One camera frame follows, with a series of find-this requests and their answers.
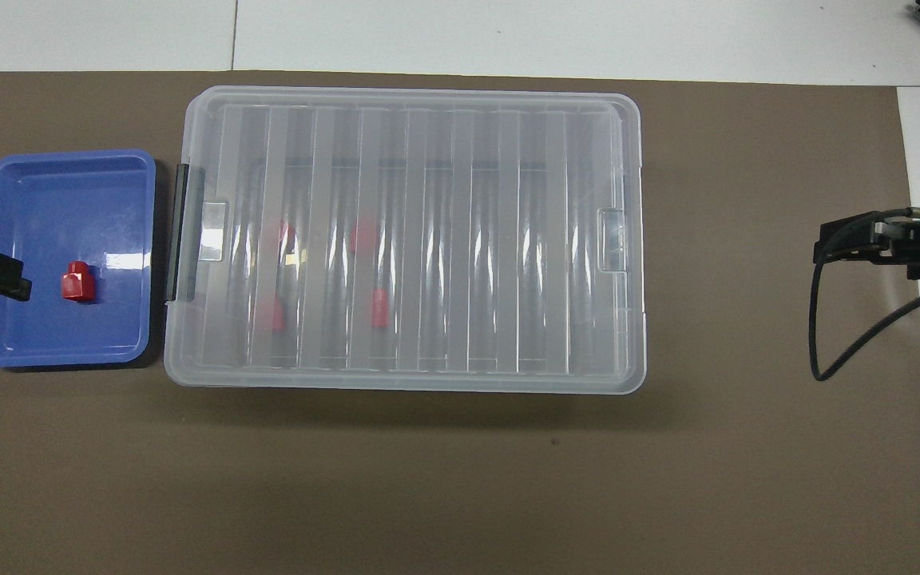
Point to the red plastic block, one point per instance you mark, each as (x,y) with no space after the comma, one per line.
(364,236)
(274,314)
(284,233)
(78,282)
(380,308)

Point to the blue plastic tray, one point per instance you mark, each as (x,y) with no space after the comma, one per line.
(61,200)

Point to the clear plastic storage box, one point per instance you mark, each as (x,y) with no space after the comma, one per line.
(176,351)

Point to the clear ribbed plastic lid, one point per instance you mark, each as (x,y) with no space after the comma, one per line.
(428,160)

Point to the brown paper table mat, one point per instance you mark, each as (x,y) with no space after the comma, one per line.
(460,479)

